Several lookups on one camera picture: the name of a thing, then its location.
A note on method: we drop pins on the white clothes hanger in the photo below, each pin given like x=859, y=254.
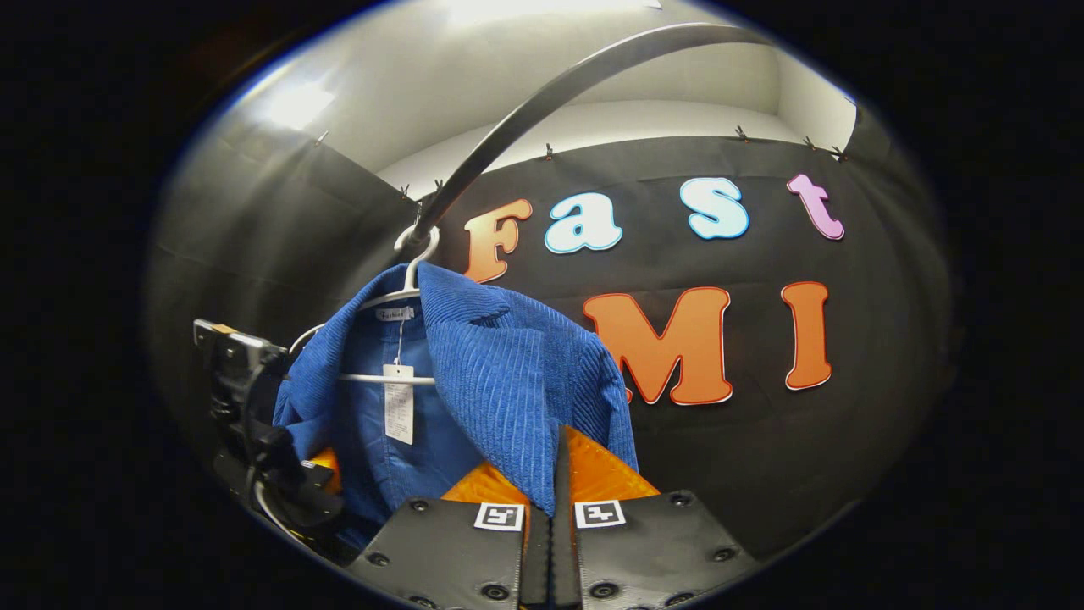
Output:
x=373, y=378

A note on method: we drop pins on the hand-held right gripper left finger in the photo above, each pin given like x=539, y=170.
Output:
x=440, y=551

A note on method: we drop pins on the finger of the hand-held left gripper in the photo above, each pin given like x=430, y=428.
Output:
x=329, y=470

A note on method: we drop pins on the plain black backdrop cloth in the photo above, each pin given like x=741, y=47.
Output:
x=254, y=237

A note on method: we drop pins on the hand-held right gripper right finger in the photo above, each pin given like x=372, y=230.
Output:
x=566, y=508

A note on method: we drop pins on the black clothes rack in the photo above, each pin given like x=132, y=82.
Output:
x=677, y=38

